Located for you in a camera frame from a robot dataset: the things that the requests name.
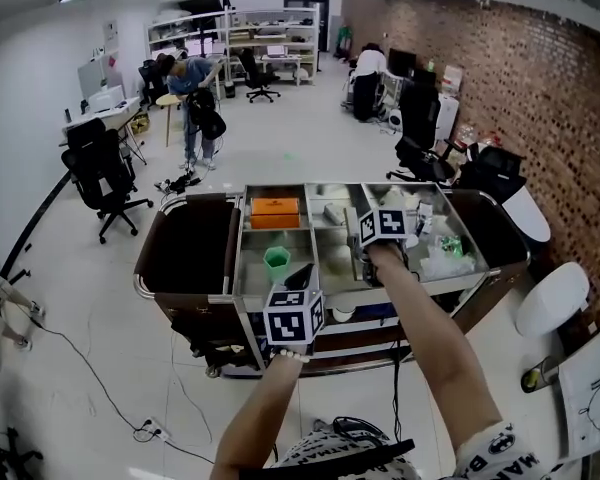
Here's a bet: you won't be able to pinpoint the orange box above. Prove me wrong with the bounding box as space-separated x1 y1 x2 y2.
249 196 302 231

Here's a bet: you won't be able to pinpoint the white rounded stool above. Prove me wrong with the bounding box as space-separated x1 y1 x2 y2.
501 187 552 245
515 261 592 340

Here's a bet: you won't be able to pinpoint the grey shoe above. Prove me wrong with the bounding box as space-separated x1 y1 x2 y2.
311 417 343 435

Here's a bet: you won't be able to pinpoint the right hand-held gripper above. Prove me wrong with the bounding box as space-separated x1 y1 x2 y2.
348 208 410 286

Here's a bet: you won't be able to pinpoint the white patterned shirt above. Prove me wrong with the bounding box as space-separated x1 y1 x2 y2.
268 419 600 480

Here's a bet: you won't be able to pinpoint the stainless steel service cart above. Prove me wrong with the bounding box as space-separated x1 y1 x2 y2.
132 181 532 381

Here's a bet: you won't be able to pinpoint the white floor appliance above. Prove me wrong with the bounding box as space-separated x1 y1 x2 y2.
436 92 462 141

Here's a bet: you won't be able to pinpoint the black chair base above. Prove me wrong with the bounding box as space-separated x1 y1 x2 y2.
0 416 45 480

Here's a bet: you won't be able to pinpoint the clear plastic bags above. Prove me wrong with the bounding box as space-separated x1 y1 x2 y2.
419 244 477 280

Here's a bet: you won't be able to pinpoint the small white bottle box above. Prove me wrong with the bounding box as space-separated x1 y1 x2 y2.
414 203 434 237

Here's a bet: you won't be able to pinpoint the white side table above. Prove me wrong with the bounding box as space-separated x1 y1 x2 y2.
556 311 600 463

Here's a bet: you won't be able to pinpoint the black chest strap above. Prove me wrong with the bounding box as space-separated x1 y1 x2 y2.
234 437 417 472

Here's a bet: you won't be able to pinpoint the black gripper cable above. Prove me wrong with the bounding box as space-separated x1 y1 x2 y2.
390 336 404 435

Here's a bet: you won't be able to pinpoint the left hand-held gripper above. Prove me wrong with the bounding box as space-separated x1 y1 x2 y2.
262 262 327 347

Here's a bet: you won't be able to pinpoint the person's left forearm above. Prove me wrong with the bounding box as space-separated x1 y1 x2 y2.
209 352 304 480

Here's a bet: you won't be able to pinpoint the white storage shelf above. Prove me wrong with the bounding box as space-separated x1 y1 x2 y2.
224 6 321 87
146 8 228 67

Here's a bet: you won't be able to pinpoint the blue packet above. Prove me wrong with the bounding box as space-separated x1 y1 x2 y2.
354 304 397 320

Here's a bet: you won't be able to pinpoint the white desk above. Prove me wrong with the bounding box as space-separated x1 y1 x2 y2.
58 94 142 147

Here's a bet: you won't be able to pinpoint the round wooden side table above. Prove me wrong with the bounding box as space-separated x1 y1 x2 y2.
155 93 187 149

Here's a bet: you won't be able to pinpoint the black computer monitor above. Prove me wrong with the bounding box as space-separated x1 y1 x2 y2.
388 47 418 77

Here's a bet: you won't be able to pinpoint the white power strip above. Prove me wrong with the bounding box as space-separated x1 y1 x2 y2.
141 416 172 442

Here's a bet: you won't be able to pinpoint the grey whiteboard panel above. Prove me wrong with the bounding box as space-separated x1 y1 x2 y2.
76 59 107 100

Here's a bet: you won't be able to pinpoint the white bead bracelet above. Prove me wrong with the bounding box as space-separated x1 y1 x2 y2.
270 347 312 365

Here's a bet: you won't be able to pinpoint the green hexagonal cup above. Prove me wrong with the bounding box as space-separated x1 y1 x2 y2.
262 246 293 285

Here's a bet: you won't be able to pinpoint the black floor cable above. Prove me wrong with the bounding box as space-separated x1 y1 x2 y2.
28 315 154 432

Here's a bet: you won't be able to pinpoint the pale paper bag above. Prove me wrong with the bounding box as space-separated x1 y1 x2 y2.
375 186 417 210

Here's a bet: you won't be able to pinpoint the white printer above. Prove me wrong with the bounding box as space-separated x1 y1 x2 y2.
86 86 127 115

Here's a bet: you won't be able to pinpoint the person's right forearm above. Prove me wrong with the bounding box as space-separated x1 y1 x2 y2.
367 241 505 462

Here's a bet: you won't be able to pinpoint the black mesh waste bin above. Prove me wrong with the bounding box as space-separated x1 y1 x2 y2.
521 354 562 395

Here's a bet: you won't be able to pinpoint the green foil packet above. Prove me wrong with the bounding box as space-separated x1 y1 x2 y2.
439 234 464 259

